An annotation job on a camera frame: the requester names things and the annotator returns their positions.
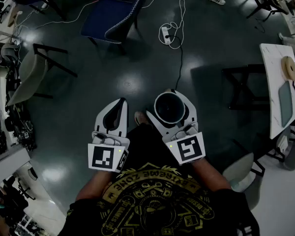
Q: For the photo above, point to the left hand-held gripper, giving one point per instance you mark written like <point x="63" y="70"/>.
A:
<point x="102" y="156"/>

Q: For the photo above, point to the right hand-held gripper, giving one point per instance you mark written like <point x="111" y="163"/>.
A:
<point x="189" y="149"/>

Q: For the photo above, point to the teal rectangular tray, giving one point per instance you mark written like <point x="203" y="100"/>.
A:
<point x="286" y="104"/>

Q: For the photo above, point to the person's left forearm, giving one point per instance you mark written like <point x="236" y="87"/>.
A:
<point x="96" y="183"/>

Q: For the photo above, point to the person's right forearm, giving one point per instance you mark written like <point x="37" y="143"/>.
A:
<point x="206" y="178"/>

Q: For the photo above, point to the person's black printed shirt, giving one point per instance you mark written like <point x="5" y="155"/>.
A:
<point x="147" y="156"/>

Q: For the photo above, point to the black table base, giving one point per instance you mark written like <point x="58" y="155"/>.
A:
<point x="241" y="87"/>

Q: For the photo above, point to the white power strip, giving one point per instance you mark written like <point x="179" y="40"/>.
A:
<point x="165" y="34"/>

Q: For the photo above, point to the grey upholstered chair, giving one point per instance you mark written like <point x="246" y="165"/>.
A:
<point x="30" y="76"/>
<point x="238" y="173"/>
<point x="293" y="156"/>

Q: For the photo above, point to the blue upholstered chair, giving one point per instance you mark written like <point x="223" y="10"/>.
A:
<point x="105" y="16"/>

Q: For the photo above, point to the beige round woven box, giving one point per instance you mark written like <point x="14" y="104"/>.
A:
<point x="286" y="70"/>

